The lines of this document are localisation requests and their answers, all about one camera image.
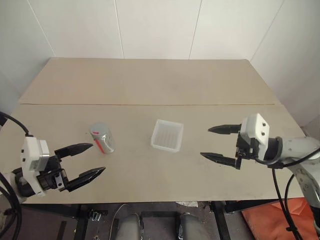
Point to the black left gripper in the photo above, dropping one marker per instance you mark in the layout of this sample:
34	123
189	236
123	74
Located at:
53	180

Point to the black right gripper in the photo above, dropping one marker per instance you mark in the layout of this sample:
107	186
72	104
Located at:
246	147

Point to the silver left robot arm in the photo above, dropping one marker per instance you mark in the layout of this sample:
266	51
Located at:
21	186

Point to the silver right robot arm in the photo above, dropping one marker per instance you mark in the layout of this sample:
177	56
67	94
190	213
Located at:
296	147

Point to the silver can with red label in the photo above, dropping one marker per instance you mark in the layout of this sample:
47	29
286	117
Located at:
106	143

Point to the silver bottle cap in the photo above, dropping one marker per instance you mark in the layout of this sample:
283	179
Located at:
98	128

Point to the white plastic tray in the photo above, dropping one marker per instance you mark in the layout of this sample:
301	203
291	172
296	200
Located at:
167	136

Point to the metal caster clamp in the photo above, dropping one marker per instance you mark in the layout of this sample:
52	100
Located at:
96	215

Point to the crumpled silver foil scrap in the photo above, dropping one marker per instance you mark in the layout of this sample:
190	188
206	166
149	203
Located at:
187	203

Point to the grey rounded robot leg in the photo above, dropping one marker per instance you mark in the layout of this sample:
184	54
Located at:
130	226
188	226

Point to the orange cloth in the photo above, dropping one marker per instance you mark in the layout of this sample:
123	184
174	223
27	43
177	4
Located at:
265	220

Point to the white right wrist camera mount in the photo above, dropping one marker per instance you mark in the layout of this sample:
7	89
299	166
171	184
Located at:
256	130

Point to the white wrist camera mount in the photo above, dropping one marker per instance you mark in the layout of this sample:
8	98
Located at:
31	155
256	130

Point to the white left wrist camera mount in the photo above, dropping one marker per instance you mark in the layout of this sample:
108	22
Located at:
31	155

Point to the black metal table frame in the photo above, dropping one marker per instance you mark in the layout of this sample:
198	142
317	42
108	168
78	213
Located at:
81	220

